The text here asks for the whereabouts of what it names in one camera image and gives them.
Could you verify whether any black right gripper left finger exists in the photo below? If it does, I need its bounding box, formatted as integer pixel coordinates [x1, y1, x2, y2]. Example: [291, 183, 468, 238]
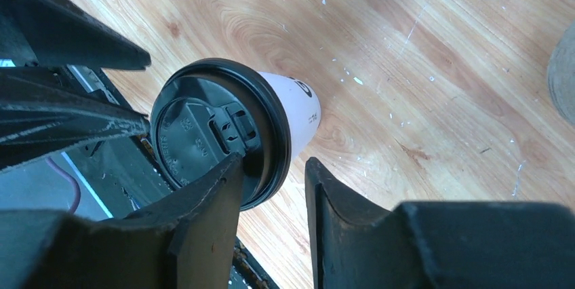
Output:
[1, 154, 243, 288]

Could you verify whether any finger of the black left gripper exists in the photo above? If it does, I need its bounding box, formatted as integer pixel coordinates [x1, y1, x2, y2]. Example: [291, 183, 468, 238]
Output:
[1, 0, 151, 71]
[1, 67, 150, 172]

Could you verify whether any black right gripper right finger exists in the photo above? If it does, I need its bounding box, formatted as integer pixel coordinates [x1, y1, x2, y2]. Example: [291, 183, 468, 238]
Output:
[305, 157, 574, 288]

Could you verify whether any black plastic cup lid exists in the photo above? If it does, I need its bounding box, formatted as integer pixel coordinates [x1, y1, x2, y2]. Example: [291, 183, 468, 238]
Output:
[150, 58, 292, 211]

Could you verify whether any white paper coffee cup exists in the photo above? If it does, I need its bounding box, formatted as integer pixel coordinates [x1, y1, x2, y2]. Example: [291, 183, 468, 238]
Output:
[258, 71, 321, 159]

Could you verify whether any cardboard cup carrier stack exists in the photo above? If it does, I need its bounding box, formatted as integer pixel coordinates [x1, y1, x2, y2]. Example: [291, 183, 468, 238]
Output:
[547, 22, 574, 125]

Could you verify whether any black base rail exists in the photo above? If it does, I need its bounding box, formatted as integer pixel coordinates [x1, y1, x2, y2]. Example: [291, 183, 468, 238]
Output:
[60, 65, 279, 288]

